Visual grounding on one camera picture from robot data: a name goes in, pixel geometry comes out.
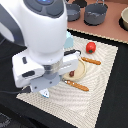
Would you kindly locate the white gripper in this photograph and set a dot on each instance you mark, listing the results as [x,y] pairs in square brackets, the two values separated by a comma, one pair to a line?
[27,72]

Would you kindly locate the light blue toy carton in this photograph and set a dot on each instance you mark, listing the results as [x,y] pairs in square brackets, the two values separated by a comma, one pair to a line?
[69,40]

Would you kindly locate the red toy tomato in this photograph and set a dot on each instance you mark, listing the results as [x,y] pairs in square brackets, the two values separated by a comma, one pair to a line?
[90,47]

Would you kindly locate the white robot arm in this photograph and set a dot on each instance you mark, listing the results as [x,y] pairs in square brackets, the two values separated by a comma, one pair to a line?
[40,26]

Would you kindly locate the round beige plate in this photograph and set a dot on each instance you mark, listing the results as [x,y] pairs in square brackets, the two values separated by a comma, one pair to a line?
[79,73]

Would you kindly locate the beige woven placemat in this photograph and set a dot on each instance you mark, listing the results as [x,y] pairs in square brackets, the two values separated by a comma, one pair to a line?
[78,100]

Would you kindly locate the small grey pot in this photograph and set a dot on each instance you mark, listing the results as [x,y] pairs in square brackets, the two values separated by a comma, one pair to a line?
[73,12]

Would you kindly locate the large grey pot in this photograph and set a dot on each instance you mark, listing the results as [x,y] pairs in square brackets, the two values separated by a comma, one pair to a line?
[95,13]

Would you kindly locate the beige bowl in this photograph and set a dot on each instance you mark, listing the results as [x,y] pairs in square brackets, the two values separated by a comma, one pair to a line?
[124,16]

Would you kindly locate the fork with wooden handle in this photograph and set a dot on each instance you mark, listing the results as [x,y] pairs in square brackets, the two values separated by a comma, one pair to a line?
[76,85]

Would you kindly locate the knife with wooden handle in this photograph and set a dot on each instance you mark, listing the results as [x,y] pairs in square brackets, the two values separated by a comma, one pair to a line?
[91,61]

